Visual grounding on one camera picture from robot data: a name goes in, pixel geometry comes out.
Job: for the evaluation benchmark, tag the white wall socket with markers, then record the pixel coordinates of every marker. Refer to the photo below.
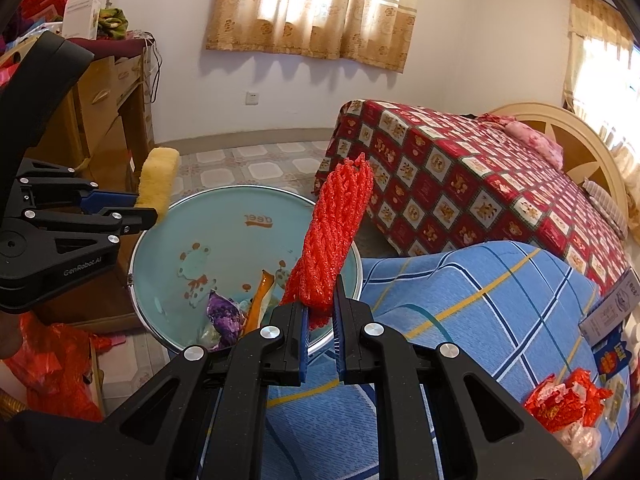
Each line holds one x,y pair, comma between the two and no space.
251,98

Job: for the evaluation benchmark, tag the red plastic bag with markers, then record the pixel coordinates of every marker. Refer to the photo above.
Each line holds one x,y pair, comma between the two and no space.
558,405

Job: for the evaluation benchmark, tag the blue milk carton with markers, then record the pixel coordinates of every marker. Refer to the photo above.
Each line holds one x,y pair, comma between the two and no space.
611,354

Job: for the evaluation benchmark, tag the white plastic bag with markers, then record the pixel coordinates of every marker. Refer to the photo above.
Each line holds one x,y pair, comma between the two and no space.
583,442

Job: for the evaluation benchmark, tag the striped grey pillow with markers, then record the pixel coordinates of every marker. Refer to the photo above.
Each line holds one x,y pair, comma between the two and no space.
607,207

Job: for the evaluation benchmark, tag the orange foil snack packet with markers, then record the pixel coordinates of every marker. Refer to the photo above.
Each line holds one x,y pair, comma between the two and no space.
260,302

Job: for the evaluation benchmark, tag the cream wooden headboard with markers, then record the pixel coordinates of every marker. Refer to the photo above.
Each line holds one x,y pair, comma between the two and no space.
584,153

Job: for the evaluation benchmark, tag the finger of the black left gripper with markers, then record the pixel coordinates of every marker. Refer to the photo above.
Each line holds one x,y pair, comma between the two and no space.
49,186
108,221

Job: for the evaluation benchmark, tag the red bag on floor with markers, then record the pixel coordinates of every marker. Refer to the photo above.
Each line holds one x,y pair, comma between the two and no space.
53,364

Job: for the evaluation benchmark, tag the side window beige curtain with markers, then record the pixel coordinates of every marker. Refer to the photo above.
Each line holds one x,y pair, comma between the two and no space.
371,32

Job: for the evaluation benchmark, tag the red mesh net bag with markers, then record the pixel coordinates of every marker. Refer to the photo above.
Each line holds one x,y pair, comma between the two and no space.
335,221

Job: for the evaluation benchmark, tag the wooden cabinet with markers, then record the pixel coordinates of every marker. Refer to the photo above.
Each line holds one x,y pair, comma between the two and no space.
103,130

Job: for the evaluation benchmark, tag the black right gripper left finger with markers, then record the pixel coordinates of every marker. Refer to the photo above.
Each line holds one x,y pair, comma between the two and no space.
202,416

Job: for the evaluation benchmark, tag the yellow sponge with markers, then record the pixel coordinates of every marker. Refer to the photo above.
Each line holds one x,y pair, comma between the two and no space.
157,180

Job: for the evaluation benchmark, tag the pink pillow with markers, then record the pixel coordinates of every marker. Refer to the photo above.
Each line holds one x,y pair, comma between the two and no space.
547,148

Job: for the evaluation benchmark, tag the head window beige curtain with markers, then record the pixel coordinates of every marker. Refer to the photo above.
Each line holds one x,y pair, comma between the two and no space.
601,83

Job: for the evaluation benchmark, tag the white grey paper box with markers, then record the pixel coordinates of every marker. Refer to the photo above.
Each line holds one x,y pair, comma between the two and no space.
613,308

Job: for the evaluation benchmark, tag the red patterned bed cover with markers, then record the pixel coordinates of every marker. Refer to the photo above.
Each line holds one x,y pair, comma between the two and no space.
444,181

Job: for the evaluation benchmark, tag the purple snack wrapper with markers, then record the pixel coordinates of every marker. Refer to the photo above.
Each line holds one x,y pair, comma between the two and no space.
227,319

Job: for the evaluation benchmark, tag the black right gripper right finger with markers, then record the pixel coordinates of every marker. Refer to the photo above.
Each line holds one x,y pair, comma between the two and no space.
439,414

